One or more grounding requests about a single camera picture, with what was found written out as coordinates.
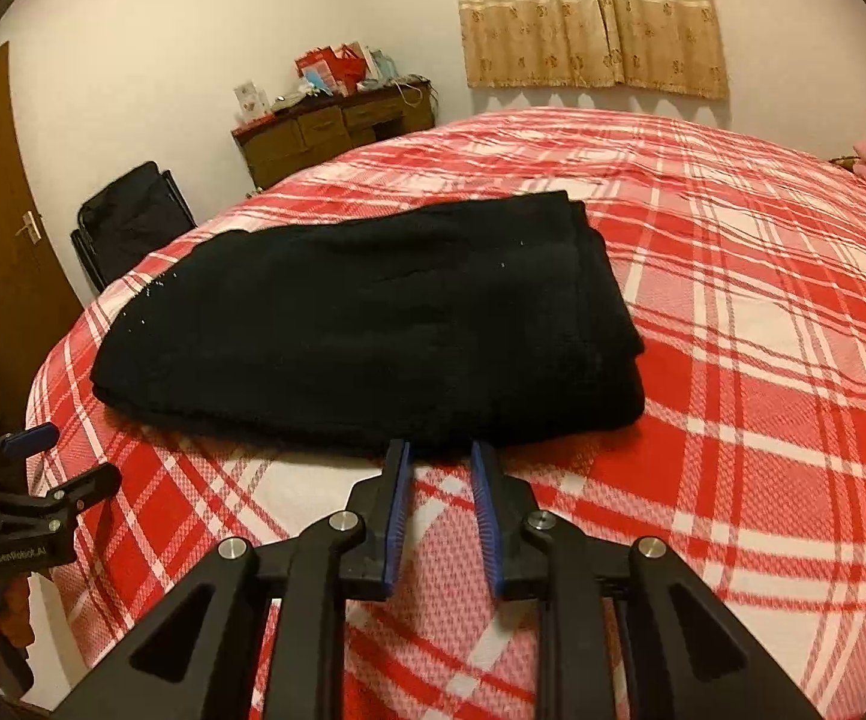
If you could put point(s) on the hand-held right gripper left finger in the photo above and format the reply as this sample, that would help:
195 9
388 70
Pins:
397 517

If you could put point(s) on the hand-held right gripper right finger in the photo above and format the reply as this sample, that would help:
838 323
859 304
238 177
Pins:
487 517

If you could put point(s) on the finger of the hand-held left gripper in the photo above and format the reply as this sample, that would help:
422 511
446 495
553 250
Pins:
28 439
81 486

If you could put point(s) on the black pants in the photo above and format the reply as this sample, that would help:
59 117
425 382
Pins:
365 315

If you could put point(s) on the black folding chair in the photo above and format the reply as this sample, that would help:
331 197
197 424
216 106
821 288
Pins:
133 225

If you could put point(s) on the red plaid bed sheet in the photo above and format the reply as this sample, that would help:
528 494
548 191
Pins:
740 352

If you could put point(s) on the wooden dresser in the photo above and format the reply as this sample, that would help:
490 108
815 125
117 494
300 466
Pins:
313 139

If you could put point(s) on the white card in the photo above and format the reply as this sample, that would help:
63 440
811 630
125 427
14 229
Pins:
251 101

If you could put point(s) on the red gift bag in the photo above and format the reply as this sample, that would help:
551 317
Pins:
335 67

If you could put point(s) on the beige patterned curtain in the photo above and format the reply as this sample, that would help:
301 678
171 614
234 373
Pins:
590 15

